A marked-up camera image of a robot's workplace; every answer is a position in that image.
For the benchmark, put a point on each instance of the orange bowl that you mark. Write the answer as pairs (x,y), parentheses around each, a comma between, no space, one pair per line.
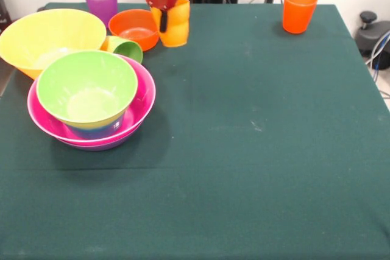
(131,21)

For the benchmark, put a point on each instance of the large yellow bowl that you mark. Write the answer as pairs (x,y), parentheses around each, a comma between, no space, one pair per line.
(30,34)

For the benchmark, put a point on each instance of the dark grey equipment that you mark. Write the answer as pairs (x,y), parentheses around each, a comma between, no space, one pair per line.
(3,16)

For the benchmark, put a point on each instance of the blue bowl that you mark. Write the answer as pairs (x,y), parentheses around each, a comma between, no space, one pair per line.
(94,132)

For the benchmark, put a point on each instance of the green bowl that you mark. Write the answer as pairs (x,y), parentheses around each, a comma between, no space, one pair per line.
(85,74)

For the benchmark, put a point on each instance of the dark green tablecloth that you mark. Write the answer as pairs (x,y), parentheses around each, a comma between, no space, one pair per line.
(243,165)

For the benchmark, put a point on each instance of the purple bowl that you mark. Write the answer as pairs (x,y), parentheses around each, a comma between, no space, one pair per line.
(100,148)

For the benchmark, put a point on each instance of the purple cup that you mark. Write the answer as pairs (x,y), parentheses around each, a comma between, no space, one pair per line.
(102,1)

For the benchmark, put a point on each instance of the black clamp device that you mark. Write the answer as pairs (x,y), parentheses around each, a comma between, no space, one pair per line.
(368,36)

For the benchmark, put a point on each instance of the yellow-orange cup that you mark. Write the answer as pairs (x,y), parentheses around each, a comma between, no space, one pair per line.
(178,28)

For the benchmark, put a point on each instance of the large pink bowl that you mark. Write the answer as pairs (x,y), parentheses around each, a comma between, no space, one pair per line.
(144,89)

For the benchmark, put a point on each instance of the orange cup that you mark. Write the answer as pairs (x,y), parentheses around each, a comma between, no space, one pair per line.
(298,13)

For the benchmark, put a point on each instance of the green cup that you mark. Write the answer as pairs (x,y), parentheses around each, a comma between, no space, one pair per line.
(129,51)

